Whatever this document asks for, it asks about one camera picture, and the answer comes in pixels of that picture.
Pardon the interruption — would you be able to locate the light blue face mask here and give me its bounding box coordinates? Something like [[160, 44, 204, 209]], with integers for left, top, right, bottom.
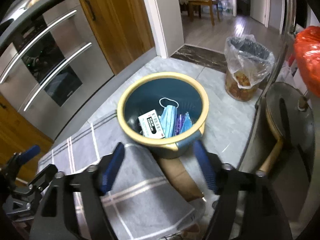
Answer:
[[180, 112, 193, 133], [159, 98, 179, 138]]

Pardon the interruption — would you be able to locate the purple tube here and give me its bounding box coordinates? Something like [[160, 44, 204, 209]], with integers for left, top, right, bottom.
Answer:
[[174, 114, 185, 135]]

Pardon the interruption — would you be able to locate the white medicine box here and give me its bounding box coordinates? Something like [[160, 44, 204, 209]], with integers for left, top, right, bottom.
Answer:
[[138, 109, 165, 139]]

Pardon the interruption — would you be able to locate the brown cardboard piece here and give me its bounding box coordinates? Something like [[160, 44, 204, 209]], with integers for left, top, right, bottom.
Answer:
[[157, 158, 204, 202]]

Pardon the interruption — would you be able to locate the grey plaid floor mat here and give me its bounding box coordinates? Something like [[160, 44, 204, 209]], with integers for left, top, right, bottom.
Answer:
[[30, 111, 205, 239]]

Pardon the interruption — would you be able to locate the left wooden cabinet door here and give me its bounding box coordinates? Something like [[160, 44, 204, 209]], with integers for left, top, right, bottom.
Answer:
[[0, 96, 54, 182]]

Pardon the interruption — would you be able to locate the wooden cabinet door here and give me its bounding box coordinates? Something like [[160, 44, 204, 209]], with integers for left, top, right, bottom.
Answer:
[[79, 0, 155, 75], [0, 96, 54, 182]]

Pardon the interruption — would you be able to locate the teal bin with yellow rim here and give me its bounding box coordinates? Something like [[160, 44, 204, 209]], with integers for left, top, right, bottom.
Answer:
[[117, 72, 209, 159]]

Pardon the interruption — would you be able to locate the round metal stool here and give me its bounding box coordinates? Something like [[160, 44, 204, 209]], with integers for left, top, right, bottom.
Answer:
[[258, 82, 315, 180]]

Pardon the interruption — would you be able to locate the bin with clear plastic liner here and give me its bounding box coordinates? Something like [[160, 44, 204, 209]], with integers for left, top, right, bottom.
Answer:
[[224, 35, 275, 102]]

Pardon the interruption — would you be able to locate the stainless steel built-in oven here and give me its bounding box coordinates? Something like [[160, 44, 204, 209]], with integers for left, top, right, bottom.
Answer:
[[1, 0, 113, 139]]

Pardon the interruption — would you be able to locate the orange red plastic bag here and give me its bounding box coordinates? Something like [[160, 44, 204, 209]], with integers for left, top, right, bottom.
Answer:
[[293, 25, 320, 97]]

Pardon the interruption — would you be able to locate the large water bottle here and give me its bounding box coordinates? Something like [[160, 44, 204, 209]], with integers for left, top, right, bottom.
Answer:
[[218, 0, 233, 16]]

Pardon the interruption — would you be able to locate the right wooden cabinet door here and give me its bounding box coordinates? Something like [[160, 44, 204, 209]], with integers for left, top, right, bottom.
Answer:
[[79, 0, 155, 75]]

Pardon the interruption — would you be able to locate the wooden dining chair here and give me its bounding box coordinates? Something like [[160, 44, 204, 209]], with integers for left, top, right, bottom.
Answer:
[[188, 0, 220, 26]]

